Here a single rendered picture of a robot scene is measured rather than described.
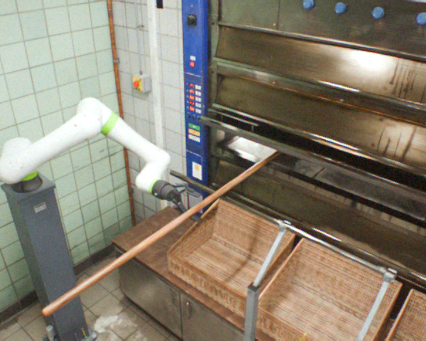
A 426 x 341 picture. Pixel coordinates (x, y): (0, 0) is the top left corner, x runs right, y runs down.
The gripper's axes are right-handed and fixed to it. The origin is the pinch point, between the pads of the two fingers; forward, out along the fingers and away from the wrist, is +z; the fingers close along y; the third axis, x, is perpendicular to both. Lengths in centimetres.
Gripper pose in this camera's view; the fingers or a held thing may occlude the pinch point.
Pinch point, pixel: (197, 207)
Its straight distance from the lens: 188.2
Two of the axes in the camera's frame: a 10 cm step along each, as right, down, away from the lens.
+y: 0.0, 8.6, 5.1
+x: -6.3, 3.9, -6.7
